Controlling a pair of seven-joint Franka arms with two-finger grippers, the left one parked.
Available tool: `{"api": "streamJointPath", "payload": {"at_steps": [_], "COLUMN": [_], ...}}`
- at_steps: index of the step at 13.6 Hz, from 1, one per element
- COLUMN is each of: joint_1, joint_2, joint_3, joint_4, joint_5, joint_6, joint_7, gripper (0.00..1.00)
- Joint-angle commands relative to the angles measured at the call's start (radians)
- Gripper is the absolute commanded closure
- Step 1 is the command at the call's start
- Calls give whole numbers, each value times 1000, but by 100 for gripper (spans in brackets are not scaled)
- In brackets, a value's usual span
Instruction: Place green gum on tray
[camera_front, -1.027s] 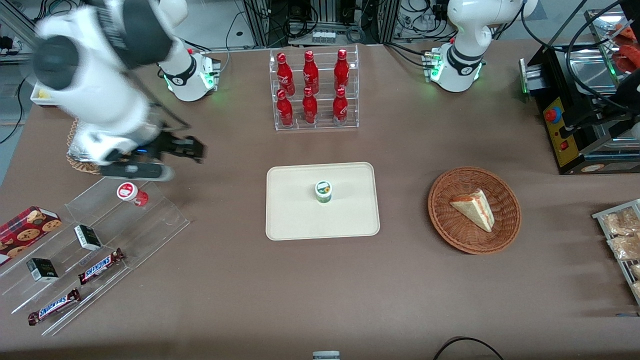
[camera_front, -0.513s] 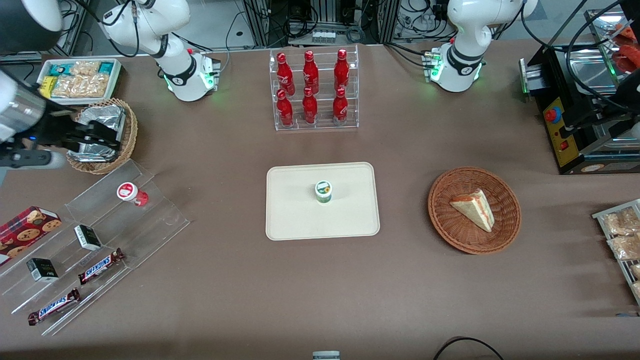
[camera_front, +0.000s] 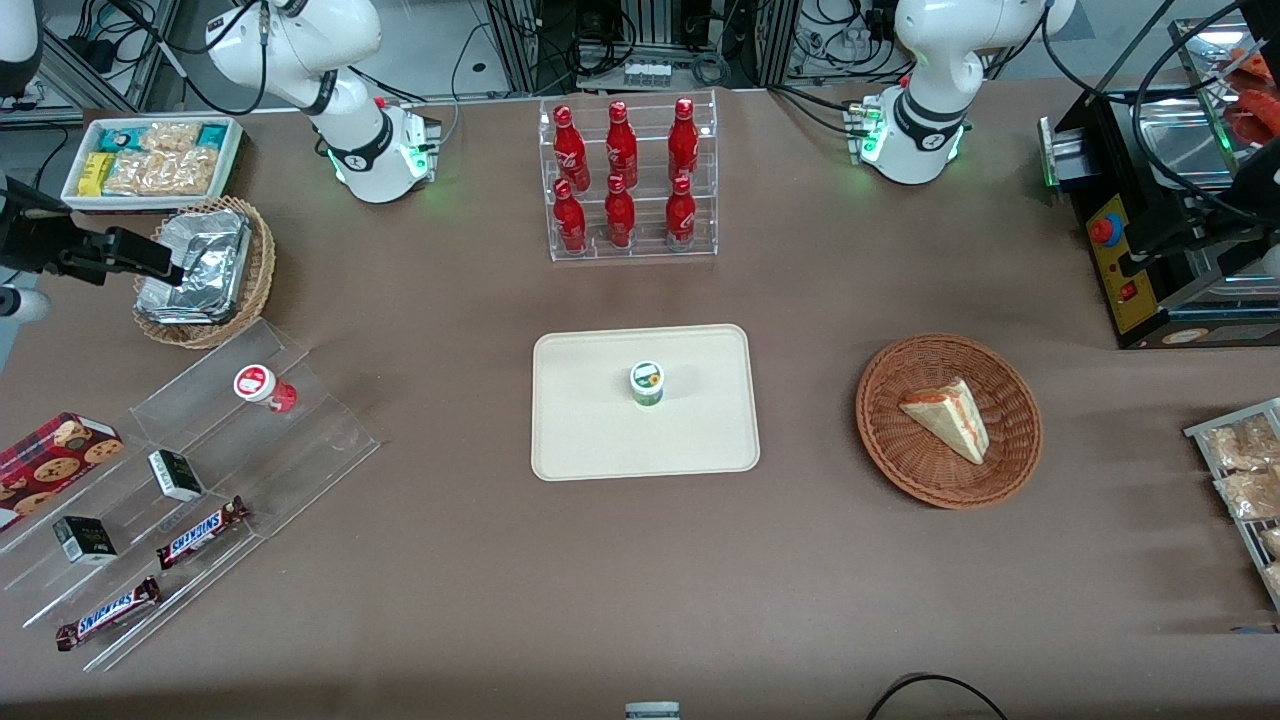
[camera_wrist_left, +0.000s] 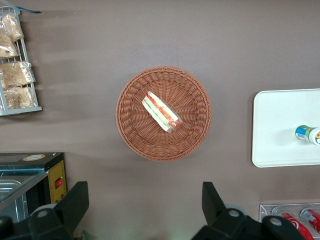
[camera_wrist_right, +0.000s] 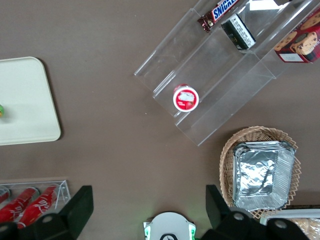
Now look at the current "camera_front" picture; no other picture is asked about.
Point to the red cola bottle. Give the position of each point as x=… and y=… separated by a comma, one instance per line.
x=683, y=140
x=568, y=145
x=570, y=220
x=680, y=215
x=620, y=215
x=621, y=145

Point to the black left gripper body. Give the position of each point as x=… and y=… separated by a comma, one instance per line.
x=1252, y=188

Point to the beige plastic tray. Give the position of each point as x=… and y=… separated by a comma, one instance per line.
x=580, y=420

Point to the small black box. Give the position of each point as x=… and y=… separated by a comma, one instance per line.
x=85, y=540
x=175, y=475

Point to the aluminium foil container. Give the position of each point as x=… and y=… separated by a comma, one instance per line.
x=205, y=265

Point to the round brown wicker basket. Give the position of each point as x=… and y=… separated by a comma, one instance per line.
x=900, y=450

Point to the clear acrylic step display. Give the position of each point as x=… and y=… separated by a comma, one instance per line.
x=300, y=450

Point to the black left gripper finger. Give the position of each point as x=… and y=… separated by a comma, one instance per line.
x=1215, y=255
x=1165, y=235

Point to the white snack bin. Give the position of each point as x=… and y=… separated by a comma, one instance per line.
x=72, y=195

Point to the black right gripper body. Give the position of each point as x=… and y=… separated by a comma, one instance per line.
x=30, y=245

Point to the blue label strip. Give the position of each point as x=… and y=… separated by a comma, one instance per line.
x=1255, y=629

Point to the grey device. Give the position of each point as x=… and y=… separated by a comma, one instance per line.
x=652, y=711

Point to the clear cracker packet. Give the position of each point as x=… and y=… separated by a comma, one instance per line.
x=165, y=170

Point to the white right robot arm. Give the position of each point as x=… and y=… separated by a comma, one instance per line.
x=370, y=150

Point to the clear acrylic bottle rack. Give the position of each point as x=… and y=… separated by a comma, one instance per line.
x=645, y=245

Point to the clear bag of crackers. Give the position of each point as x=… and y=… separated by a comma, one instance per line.
x=1250, y=495
x=1274, y=580
x=1240, y=445
x=1272, y=542

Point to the yellow snack packet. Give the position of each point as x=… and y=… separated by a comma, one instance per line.
x=95, y=175

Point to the black toaster machine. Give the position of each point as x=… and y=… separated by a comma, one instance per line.
x=1120, y=300

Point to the wrapped triangle sandwich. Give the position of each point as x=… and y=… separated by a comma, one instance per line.
x=950, y=415

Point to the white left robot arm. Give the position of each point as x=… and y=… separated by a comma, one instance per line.
x=930, y=110

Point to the oval light wicker basket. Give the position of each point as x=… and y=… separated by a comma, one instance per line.
x=262, y=265

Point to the green gum bottle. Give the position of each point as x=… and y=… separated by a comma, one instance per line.
x=647, y=385

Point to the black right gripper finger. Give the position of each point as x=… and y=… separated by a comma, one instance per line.
x=130, y=252
x=78, y=276

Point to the teal snack packet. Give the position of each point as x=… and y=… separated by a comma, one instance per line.
x=120, y=138
x=212, y=135

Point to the red cookie box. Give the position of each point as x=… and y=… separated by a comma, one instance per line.
x=50, y=465

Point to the Snickers chocolate bar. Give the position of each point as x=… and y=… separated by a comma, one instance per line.
x=108, y=613
x=200, y=533

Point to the red gum bottle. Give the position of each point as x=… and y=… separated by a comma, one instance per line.
x=262, y=387

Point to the red sausage in warmer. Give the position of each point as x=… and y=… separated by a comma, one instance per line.
x=1258, y=118
x=1250, y=62

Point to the white power strip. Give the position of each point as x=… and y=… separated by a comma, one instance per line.
x=647, y=74

